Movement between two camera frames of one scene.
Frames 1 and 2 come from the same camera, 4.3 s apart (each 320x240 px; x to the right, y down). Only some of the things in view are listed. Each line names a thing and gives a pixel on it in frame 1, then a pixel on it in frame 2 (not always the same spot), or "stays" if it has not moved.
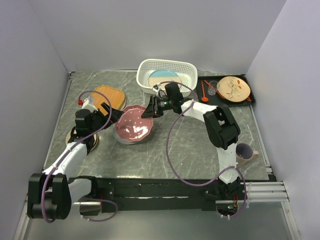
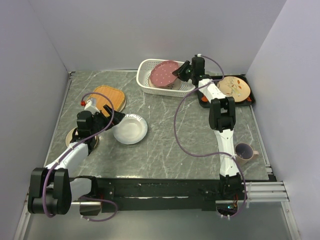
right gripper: [153, 104] → [179, 72]
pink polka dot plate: [130, 126] → [162, 75]
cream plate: [125, 104] stays
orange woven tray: [111, 95] stays
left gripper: [115, 115] stays
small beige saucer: [67, 139] stays
